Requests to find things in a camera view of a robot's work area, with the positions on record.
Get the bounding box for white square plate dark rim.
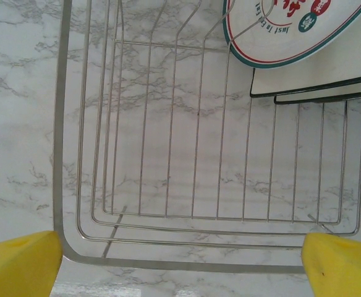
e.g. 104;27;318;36
274;83;361;105
248;29;361;99

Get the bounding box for wire dish rack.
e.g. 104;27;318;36
52;0;361;275

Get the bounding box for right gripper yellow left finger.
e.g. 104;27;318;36
0;230;64;297

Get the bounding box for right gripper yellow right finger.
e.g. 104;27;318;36
300;232;361;297

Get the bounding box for round plate red green print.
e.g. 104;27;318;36
222;0;361;68

